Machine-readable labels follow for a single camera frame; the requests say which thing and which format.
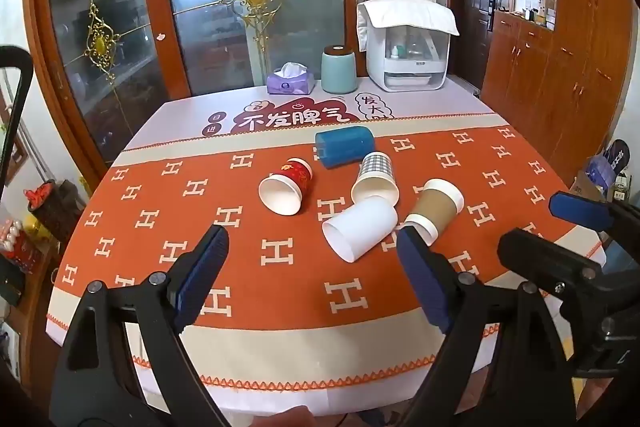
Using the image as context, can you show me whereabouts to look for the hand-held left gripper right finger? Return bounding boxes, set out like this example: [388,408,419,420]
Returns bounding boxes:
[396,224,592,427]

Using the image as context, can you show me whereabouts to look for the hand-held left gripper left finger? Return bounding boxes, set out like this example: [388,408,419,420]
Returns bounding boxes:
[50,224,232,427]

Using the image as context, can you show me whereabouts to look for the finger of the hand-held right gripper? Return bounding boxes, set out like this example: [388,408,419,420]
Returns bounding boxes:
[497,228,607,304]
[548,190,640,239]

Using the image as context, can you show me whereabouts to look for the white paper cup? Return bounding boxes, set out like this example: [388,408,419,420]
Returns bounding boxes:
[322,196,399,264]

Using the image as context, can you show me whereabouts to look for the brown paper cup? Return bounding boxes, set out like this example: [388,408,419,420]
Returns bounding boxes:
[403,179,465,242]

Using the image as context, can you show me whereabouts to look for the checked paper cup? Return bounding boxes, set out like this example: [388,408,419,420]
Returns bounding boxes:
[350,151,400,207]

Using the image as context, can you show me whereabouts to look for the red paper cup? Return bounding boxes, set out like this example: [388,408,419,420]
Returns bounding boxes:
[258,157,314,215]

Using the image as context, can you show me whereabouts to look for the blue plastic cup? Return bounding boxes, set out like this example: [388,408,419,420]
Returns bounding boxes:
[314,125,377,170]

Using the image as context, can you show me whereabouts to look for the cardboard box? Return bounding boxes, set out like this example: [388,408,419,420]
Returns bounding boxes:
[570,176,608,204]

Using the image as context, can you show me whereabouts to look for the blue bag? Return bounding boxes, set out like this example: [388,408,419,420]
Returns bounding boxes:
[584,139,632,204]

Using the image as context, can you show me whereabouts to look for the orange patterned tablecloth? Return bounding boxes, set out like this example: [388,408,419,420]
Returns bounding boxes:
[46,91,607,414]

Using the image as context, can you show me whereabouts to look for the wooden cabinet with shelves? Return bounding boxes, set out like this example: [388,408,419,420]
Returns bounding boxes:
[480,0,637,184]

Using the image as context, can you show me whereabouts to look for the black bucket with red items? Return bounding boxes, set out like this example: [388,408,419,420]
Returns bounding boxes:
[26,179,82,244]

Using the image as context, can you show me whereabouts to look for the person's leg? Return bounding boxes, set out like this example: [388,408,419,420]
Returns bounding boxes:
[252,405,322,427]

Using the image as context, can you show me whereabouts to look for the purple tissue pack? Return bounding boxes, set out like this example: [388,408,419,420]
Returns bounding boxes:
[266,62,316,96]

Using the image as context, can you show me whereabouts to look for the white countertop appliance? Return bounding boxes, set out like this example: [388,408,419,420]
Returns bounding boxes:
[357,0,453,92]

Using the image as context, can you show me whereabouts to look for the dark entrance door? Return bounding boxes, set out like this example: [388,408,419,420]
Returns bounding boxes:
[447,0,502,78]

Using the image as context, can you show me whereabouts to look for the teal canister with brown lid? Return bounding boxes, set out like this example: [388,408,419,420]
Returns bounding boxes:
[320,45,359,94]

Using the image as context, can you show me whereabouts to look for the white towel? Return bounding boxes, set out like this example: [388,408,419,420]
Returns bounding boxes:
[357,0,460,38]

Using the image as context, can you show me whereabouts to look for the black metal frame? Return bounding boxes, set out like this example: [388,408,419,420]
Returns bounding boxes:
[0,46,34,200]

